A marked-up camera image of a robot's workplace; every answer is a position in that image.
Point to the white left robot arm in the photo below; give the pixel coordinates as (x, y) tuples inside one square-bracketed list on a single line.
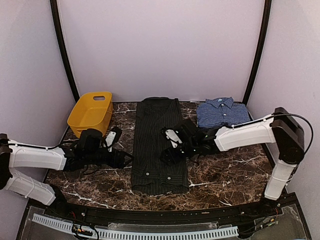
[(14, 155)]

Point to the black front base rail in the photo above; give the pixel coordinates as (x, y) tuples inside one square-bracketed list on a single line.
[(282, 219)]

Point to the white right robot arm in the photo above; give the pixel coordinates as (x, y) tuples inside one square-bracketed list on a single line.
[(279, 128)]

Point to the black pinstriped long sleeve shirt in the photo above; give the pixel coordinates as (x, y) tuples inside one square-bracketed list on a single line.
[(150, 175)]

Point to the yellow plastic basket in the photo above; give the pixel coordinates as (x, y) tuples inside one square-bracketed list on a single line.
[(92, 111)]

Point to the white slotted cable duct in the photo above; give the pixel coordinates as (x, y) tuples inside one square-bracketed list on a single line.
[(121, 231)]

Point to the black enclosure frame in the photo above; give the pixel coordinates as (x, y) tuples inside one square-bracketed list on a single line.
[(186, 49)]

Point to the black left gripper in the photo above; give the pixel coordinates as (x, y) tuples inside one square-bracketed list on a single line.
[(120, 163)]

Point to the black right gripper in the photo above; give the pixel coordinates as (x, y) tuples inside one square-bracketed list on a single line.
[(169, 155)]

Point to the blue checked folded shirt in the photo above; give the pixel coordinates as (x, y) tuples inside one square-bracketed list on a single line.
[(214, 113)]

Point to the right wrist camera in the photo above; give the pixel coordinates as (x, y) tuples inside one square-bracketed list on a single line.
[(180, 133)]

